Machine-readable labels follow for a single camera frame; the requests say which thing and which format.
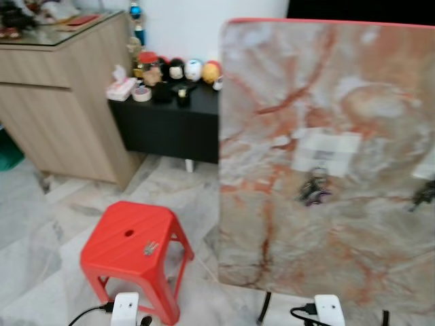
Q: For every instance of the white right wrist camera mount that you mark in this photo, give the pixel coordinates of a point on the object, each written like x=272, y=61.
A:
x=331, y=312

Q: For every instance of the blue bauble ornament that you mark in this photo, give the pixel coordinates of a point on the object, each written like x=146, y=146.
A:
x=135, y=11

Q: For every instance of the black table leg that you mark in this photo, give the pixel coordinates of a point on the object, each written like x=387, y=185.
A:
x=264, y=309
x=385, y=319

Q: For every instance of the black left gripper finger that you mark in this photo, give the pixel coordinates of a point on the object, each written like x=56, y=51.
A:
x=145, y=321

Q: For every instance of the red-lidded snack jar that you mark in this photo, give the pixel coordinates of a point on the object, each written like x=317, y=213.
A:
x=147, y=68

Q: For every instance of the red plastic stool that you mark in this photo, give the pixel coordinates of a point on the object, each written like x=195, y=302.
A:
x=129, y=261

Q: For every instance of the dark ornament figurines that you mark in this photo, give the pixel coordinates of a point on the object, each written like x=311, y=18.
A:
x=20, y=20

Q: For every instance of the black low sideboard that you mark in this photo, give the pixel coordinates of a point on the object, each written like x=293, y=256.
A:
x=170, y=129

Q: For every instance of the yellow bear egg figure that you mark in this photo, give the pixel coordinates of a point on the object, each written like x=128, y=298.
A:
x=211, y=71

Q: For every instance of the white tape patch with hook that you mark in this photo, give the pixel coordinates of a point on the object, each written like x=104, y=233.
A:
x=333, y=146
x=427, y=168

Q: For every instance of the green bag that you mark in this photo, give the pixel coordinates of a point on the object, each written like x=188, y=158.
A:
x=8, y=153

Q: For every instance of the dark plain key bunch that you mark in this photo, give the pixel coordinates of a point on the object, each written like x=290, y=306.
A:
x=425, y=195

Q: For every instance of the black pouch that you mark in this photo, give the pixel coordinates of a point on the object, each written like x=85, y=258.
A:
x=162, y=93

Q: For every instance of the black tape dispenser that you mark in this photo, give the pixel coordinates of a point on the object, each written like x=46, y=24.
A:
x=183, y=96

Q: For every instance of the small silver key bunch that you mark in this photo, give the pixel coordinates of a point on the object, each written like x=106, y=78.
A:
x=148, y=250

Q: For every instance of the red envelope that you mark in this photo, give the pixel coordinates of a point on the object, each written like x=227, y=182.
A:
x=81, y=20

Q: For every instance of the white duck egg figure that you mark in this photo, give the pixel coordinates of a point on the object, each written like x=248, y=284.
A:
x=194, y=70

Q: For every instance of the light wooden cabinet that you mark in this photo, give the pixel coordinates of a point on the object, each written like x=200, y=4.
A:
x=61, y=115

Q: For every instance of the black television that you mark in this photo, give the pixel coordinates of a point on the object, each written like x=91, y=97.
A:
x=360, y=8

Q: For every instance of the white tape roll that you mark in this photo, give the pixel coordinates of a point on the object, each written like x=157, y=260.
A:
x=136, y=95

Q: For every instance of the marble-pattern table board red edge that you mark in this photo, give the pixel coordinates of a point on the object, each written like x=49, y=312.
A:
x=340, y=88

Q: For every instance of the pink white tissue pack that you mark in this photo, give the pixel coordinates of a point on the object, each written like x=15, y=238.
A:
x=122, y=88

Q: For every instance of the black mouse egg figure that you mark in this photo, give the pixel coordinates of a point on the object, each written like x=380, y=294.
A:
x=175, y=71

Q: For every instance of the gold trophy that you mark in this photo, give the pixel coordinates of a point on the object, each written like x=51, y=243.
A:
x=134, y=49

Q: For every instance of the key bunch with purple tag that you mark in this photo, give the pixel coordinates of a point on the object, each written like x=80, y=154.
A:
x=314, y=190

